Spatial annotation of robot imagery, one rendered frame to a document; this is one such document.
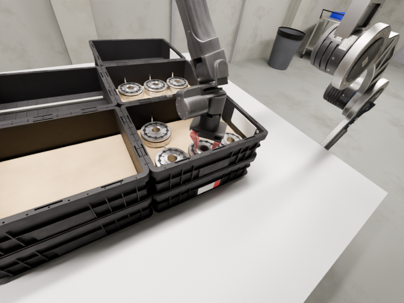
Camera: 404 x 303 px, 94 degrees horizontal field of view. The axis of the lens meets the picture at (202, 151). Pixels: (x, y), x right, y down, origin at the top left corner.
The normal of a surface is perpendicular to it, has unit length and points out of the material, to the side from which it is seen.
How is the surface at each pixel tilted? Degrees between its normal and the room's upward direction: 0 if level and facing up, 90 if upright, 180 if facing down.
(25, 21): 90
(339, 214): 0
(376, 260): 0
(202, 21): 57
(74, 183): 0
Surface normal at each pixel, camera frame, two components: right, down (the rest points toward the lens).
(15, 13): 0.57, 0.65
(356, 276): 0.14, -0.68
